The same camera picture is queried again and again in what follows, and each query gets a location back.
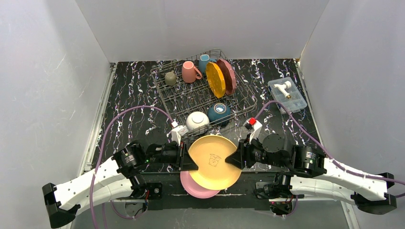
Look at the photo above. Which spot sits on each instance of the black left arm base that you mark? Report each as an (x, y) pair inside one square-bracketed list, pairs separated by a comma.
[(141, 190)]

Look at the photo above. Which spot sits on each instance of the clear plastic parts box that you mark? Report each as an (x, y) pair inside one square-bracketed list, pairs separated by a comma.
[(296, 103)]

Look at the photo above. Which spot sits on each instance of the white pipe fitting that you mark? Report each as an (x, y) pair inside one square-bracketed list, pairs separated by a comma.
[(283, 88)]

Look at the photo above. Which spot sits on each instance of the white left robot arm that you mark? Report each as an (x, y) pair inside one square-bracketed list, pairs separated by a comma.
[(118, 177)]

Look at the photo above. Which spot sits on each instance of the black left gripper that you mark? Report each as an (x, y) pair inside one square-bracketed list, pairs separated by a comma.
[(183, 156)]

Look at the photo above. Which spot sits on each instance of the orange polka dot plate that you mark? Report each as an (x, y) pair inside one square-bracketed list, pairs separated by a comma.
[(215, 79)]

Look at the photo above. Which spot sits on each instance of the pink bottom plate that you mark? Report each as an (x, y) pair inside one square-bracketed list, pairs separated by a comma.
[(194, 189)]

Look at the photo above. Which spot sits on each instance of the teal bowl beige inside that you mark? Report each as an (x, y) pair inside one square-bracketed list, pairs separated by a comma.
[(219, 114)]

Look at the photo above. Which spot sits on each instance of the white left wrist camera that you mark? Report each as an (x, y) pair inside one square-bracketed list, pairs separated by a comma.
[(177, 132)]

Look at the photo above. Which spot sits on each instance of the yellow plate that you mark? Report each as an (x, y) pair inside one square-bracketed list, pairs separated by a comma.
[(209, 153)]

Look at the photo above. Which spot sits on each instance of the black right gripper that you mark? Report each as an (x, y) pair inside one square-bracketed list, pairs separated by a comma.
[(244, 154)]

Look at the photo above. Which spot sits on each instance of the blue handled mug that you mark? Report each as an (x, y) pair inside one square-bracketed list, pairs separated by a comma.
[(204, 59)]

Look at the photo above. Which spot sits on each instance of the white bowl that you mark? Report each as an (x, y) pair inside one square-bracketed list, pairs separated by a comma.
[(196, 120)]

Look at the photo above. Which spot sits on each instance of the pink handled mug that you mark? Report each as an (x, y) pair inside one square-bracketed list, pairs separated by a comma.
[(190, 73)]

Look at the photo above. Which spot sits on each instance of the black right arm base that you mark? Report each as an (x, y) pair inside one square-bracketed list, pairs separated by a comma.
[(279, 188)]

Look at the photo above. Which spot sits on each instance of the small grey cup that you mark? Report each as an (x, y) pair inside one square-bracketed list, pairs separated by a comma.
[(170, 78)]

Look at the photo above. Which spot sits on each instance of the grey wire dish rack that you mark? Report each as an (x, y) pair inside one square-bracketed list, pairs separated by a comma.
[(183, 98)]

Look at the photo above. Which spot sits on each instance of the pink polka dot plate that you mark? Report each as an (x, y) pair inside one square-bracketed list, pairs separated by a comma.
[(229, 76)]

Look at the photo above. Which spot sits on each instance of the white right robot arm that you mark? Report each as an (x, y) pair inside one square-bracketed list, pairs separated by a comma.
[(309, 172)]

